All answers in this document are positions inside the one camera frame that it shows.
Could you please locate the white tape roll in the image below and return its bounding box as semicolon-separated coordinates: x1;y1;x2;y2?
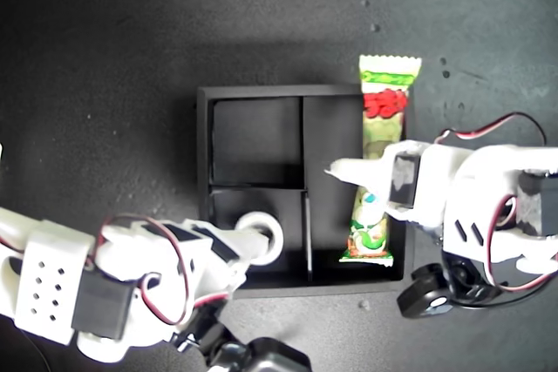
235;211;285;266

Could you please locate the green printed snack bar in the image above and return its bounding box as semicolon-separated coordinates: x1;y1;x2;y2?
338;54;423;268

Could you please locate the black compartment tray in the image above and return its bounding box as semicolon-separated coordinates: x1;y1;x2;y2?
195;83;415;299

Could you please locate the red black servo wire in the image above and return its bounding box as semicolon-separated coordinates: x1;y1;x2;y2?
98;213;230;326
433;112;548;147

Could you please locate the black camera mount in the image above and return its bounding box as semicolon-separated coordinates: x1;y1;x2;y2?
172;297;249;364
439;256;502;310

